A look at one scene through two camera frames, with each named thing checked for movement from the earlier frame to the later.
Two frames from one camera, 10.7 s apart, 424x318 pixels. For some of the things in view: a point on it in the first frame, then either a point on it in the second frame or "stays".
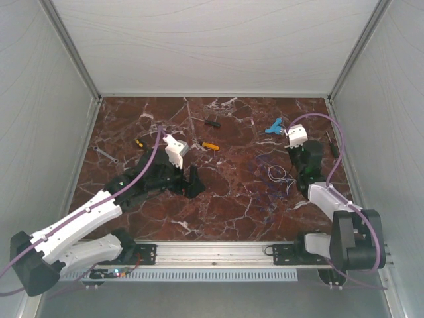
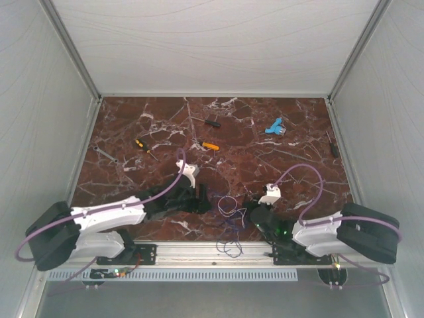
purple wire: (272, 188) -> (232, 248)
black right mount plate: (289, 254) stays
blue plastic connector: (276, 128) stays
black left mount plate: (144, 254) stays
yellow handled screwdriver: (212, 146) stays
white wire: (289, 181) -> (238, 211)
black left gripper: (195, 187) -> (199, 205)
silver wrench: (115, 160) stays
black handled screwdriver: (210, 123) stays
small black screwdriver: (332, 146) stays
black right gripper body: (295, 154) -> (267, 207)
